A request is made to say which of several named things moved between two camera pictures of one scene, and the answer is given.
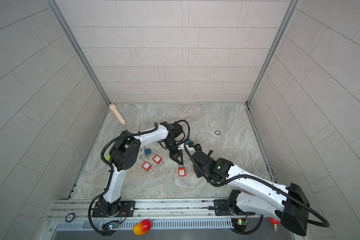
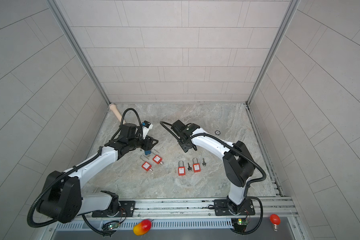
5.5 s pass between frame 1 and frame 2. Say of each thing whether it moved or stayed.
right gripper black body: moved
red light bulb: stayed
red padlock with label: stayed
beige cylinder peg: stayed
